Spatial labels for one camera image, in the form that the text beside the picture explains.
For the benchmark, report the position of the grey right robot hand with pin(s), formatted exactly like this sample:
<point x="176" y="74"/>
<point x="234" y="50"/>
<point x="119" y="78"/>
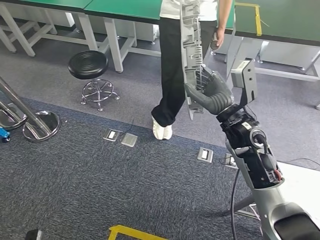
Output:
<point x="215" y="99"/>

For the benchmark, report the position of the grey plastic wheel hubcap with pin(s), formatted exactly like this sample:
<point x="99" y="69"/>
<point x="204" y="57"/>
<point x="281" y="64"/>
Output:
<point x="191" y="39"/>

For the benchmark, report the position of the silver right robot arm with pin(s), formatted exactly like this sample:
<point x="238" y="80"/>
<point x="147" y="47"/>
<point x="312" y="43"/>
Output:
<point x="260" y="165"/>

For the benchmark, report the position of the black handheld device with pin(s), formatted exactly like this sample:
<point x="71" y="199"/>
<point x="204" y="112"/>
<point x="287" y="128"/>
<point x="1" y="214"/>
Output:
<point x="214" y="43"/>

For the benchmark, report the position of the metal floor socket box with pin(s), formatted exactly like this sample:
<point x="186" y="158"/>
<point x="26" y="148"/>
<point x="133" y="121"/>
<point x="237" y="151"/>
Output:
<point x="112" y="135"/>
<point x="204" y="155"/>
<point x="229" y="161"/>

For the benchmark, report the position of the person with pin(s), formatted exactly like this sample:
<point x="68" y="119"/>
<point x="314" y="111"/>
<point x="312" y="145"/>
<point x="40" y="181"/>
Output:
<point x="172" y="66"/>

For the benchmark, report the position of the closed metal floor plate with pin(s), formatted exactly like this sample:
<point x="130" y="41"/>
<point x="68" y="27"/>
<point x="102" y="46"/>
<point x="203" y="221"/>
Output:
<point x="129" y="139"/>

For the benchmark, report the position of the black round stool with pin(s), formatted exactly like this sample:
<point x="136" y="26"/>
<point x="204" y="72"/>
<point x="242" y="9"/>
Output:
<point x="87" y="64"/>

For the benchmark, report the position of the yellow floor tape square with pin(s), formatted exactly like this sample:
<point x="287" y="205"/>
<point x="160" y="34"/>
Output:
<point x="130" y="232"/>

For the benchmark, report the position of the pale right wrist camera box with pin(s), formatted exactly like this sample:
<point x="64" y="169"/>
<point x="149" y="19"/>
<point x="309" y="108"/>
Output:
<point x="247" y="79"/>

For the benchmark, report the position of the white table frame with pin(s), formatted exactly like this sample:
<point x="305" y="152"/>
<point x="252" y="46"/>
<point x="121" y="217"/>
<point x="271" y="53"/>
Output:
<point x="50" y="4"/>

